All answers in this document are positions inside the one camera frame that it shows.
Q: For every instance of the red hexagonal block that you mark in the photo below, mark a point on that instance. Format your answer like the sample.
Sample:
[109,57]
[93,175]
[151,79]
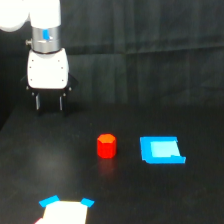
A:
[106,146]

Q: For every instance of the right blue tape piece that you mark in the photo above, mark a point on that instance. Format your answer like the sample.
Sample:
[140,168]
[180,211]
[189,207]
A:
[87,202]

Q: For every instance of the left blue tape piece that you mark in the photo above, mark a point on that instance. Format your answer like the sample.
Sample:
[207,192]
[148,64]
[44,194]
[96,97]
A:
[43,203]

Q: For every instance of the blue tape piece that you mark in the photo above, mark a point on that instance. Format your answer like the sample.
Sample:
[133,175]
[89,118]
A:
[43,203]
[87,202]

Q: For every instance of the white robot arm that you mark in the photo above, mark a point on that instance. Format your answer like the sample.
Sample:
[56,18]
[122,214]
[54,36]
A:
[45,20]

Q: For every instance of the white paper sheet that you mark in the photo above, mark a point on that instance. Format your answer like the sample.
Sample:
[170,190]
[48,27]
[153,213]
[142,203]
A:
[64,212]

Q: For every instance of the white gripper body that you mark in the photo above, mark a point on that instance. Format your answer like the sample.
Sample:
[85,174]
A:
[48,72]

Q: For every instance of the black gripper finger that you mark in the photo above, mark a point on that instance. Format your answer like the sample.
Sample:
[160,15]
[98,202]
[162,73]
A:
[38,103]
[63,103]

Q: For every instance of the black backdrop curtain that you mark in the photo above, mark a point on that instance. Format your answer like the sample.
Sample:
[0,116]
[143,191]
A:
[146,52]

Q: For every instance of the blue taped square marker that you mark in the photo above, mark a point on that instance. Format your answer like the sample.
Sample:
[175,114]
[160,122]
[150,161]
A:
[161,150]

